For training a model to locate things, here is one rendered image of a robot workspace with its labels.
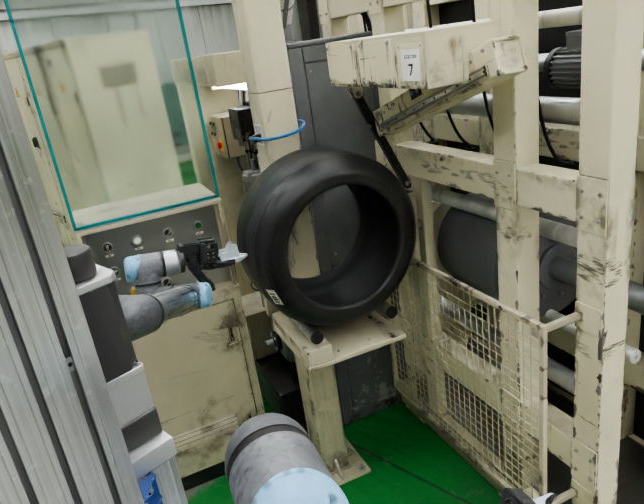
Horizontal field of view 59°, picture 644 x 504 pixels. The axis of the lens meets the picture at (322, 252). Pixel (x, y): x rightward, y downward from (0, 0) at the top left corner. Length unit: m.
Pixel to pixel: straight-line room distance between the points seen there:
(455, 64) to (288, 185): 0.57
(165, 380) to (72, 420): 1.70
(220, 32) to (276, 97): 10.88
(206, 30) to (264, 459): 12.17
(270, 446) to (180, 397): 1.85
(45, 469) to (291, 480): 0.32
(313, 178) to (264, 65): 0.49
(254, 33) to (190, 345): 1.25
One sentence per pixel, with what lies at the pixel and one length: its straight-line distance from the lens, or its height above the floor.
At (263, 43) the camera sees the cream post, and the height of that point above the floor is 1.81.
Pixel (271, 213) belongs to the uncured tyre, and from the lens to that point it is 1.69.
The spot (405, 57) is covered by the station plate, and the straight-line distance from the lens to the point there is 1.62.
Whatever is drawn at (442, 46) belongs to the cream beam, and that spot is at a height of 1.74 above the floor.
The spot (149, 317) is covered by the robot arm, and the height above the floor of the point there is 1.27.
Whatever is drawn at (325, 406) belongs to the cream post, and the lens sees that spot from 2.48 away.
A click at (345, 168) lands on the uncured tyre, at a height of 1.43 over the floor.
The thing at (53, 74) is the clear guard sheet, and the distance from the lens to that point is 2.20.
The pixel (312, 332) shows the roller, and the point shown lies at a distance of 1.86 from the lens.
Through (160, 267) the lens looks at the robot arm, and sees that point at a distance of 1.71.
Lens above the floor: 1.80
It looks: 20 degrees down
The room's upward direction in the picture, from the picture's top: 8 degrees counter-clockwise
